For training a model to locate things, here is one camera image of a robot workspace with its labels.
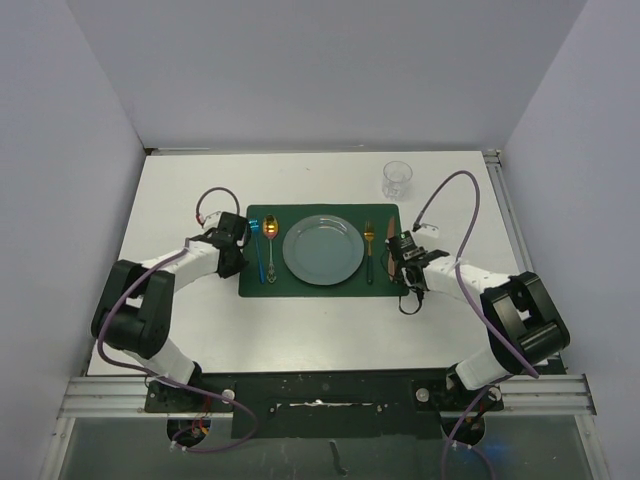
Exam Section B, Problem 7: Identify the blue plastic spoon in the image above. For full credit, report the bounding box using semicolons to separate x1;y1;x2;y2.
249;218;266;284

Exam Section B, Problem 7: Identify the gold iridescent spoon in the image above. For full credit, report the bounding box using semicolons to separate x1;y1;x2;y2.
262;214;279;284

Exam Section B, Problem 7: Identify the copper knife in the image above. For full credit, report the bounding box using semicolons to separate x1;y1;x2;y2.
384;216;398;281

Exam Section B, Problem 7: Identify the gold fork green handle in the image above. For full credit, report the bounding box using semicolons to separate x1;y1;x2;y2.
363;220;375;285

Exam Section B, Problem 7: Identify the dark green placemat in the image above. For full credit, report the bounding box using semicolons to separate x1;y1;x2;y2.
238;203;408;298

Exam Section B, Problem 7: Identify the clear plastic cup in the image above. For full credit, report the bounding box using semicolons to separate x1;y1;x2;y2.
382;161;413;200

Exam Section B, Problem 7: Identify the teal round plate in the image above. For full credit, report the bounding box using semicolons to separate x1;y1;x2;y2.
282;215;365;286

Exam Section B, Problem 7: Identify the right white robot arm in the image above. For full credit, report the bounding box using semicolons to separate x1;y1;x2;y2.
386;231;570;409

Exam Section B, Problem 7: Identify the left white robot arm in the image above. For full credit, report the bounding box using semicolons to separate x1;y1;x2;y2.
91;212;250;411

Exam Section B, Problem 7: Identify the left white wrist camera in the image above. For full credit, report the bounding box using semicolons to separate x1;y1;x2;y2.
202;211;223;230

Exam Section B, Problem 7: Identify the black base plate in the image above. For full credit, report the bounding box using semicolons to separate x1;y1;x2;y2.
144;368;504;439

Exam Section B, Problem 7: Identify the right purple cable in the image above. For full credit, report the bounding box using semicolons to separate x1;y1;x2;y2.
412;170;541;480

